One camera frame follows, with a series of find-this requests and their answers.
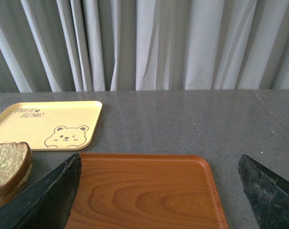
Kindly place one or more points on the brown wood-grain tray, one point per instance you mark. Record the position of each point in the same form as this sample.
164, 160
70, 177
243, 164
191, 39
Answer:
119, 191

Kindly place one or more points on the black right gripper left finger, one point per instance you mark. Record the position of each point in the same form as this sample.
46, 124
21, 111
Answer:
47, 203

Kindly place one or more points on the grey curtain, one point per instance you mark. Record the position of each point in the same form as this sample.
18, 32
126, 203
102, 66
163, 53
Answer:
119, 45

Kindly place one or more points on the bread slice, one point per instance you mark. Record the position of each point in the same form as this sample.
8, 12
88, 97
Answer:
8, 197
15, 161

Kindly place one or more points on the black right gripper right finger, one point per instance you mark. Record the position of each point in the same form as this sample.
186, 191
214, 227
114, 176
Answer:
267, 193

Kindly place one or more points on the yellow bear tray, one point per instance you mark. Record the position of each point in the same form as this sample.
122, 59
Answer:
50, 126

